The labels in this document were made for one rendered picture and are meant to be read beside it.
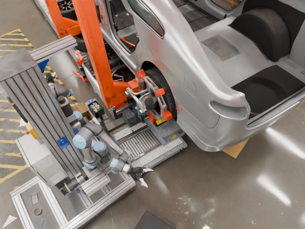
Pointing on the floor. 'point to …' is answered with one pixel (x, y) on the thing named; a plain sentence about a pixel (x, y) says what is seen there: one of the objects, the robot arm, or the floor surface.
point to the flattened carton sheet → (233, 151)
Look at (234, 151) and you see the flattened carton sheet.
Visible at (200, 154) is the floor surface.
